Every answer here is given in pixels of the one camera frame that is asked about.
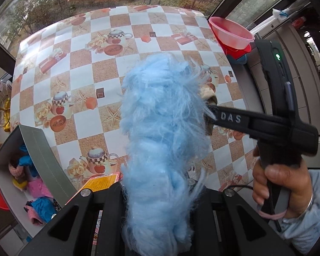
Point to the person's right forearm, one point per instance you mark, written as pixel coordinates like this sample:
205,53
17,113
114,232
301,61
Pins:
312,224

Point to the blue cloth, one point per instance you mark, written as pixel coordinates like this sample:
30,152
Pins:
25,160
44,208

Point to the leopard print scrunchie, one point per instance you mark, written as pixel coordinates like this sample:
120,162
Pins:
56,205

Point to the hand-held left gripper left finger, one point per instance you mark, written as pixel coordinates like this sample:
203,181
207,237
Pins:
109,200

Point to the grey cardboard box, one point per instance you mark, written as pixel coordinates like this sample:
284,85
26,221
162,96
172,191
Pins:
42,149

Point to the light blue fluffy sock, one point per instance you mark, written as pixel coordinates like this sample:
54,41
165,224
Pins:
162,138

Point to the golden metal rack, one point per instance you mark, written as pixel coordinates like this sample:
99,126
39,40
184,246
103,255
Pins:
6,112

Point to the red plastic basin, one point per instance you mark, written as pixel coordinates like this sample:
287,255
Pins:
229,34

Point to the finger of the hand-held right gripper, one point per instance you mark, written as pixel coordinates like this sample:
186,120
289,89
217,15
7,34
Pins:
213,114

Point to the blue plastic basin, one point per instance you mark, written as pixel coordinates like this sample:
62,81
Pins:
241,59

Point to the silver bangle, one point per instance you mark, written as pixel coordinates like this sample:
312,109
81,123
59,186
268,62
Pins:
312,198

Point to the tan sock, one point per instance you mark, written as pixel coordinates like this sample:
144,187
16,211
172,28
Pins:
208,94

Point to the grey cabinet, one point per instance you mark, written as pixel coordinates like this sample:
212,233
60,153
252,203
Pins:
304,90

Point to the pink knitted sock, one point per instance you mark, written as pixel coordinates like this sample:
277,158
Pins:
14,169

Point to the pink and black sock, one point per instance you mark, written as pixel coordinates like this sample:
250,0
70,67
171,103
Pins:
32,217

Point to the yellow knitted sock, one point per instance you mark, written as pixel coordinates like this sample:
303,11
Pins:
18,182

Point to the person's right hand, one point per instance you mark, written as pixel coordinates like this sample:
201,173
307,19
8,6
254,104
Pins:
296,184

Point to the checkered printed tablecloth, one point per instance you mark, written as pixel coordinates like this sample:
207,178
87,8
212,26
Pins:
69,58

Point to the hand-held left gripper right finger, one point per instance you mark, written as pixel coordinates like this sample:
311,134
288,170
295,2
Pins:
210,202

